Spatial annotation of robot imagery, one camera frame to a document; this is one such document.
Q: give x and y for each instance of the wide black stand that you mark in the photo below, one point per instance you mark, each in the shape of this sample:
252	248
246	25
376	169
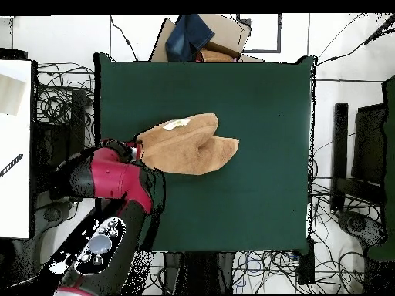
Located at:
368	145

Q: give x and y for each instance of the cardboard box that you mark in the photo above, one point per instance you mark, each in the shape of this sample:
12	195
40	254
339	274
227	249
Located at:
228	30

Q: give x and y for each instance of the blue jeans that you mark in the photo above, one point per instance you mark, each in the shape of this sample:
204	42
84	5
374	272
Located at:
185	37

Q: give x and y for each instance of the narrow black post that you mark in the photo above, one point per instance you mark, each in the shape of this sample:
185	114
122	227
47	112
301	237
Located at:
339	154

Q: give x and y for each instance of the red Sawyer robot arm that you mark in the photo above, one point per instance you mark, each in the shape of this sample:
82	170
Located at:
114	178

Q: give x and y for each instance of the tan towel in box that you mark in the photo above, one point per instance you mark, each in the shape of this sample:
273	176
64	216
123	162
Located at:
216	56

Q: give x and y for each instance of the dark green table cloth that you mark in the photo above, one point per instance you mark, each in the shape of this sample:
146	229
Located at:
247	108

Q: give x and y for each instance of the tan terry towel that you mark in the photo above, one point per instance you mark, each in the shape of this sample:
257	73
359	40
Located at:
185	148

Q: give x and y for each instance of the white desk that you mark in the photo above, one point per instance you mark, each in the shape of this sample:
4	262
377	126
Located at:
15	200

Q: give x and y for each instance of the black rectangular floor frame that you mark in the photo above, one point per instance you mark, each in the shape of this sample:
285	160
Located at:
279	34

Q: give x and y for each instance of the black equipment rack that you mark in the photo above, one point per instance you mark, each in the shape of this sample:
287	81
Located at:
77	123

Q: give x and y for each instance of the black ridged tool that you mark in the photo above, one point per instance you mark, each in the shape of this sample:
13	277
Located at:
10	165

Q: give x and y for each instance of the beige block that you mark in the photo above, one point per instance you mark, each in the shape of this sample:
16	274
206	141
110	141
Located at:
10	95

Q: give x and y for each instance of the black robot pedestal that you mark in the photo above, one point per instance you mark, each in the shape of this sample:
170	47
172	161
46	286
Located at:
197	271

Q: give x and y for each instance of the small black box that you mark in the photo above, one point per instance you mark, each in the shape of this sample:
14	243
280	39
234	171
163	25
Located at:
306	265

